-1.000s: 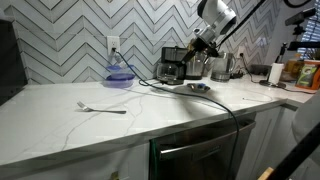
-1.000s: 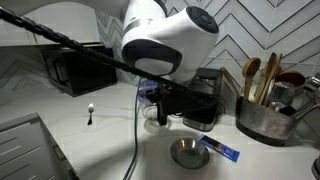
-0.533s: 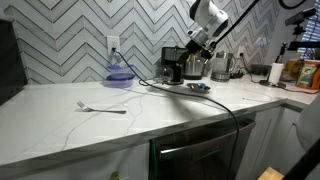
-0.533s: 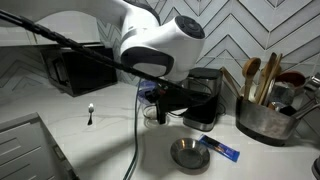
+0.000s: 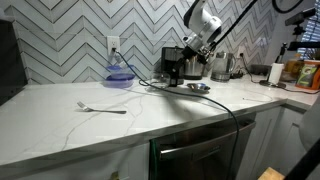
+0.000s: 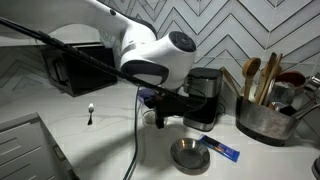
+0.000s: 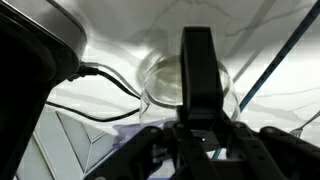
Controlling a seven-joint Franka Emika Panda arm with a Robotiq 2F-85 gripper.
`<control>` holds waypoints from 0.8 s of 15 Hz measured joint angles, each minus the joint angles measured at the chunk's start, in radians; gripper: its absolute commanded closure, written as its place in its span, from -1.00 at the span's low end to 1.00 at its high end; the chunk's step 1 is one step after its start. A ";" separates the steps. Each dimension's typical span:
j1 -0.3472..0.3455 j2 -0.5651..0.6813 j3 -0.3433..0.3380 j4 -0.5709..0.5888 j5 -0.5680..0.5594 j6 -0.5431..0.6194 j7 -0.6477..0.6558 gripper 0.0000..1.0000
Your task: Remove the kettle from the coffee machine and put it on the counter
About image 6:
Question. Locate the silver metal fork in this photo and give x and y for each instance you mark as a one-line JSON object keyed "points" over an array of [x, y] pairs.
{"points": [[90, 113]]}

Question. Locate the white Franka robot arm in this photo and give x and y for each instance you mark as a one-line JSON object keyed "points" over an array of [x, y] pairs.
{"points": [[140, 50]]}

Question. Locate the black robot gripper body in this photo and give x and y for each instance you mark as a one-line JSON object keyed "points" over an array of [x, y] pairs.
{"points": [[176, 103]]}

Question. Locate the steel utensil holder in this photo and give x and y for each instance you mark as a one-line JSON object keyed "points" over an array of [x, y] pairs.
{"points": [[266, 123]]}

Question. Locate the black steel coffee machine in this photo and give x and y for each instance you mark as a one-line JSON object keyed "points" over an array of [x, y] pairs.
{"points": [[205, 96]]}

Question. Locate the black countertop appliance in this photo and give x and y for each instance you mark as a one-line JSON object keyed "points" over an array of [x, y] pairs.
{"points": [[80, 71]]}

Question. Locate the red brown ladle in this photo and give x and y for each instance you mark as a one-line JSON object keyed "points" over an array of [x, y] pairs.
{"points": [[291, 78]]}

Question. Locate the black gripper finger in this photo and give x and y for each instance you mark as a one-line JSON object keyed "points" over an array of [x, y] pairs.
{"points": [[160, 120]]}

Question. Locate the wooden spoon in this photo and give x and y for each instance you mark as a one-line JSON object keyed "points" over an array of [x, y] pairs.
{"points": [[250, 73]]}

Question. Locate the blue snack wrapper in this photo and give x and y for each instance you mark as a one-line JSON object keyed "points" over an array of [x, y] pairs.
{"points": [[221, 148]]}

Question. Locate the small steel bowl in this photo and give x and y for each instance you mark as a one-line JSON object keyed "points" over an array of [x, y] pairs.
{"points": [[190, 155]]}

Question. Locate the metal kitchen utensils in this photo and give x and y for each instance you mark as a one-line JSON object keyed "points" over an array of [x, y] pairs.
{"points": [[283, 95]]}

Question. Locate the wooden spatula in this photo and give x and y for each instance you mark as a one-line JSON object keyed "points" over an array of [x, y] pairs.
{"points": [[268, 78]]}

